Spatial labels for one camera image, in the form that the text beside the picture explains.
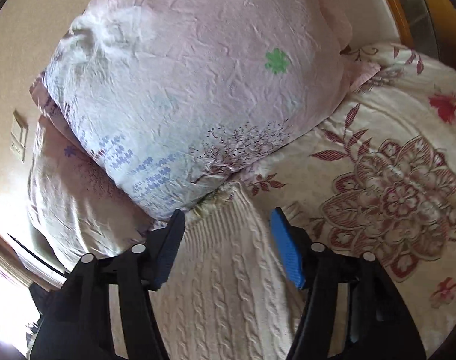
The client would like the upper floral white pillow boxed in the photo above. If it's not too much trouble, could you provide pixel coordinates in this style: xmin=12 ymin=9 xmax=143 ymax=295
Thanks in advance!
xmin=31 ymin=0 xmax=380 ymax=219

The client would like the cream cable-knit sweater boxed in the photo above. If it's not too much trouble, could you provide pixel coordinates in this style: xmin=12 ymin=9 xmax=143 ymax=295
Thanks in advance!
xmin=150 ymin=177 xmax=319 ymax=359

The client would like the lower pink floral pillow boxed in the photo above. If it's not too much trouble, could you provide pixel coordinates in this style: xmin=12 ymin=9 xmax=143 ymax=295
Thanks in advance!
xmin=28 ymin=116 xmax=164 ymax=271

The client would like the wall switch and socket panel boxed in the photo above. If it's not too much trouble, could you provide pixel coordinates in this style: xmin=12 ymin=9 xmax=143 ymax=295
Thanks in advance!
xmin=10 ymin=111 xmax=28 ymax=163

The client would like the black cable on wall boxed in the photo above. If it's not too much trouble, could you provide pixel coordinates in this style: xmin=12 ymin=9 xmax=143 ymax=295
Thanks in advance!
xmin=7 ymin=232 xmax=70 ymax=277

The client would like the wooden bed headboard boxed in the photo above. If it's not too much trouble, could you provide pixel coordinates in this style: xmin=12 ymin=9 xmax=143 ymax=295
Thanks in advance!
xmin=386 ymin=0 xmax=456 ymax=69

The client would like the wooden window frame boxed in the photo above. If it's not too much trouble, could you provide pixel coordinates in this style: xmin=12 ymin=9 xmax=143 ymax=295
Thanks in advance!
xmin=0 ymin=228 xmax=66 ymax=291

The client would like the floral cream bed quilt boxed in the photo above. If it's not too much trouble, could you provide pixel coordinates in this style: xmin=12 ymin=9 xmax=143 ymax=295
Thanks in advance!
xmin=238 ymin=43 xmax=456 ymax=355

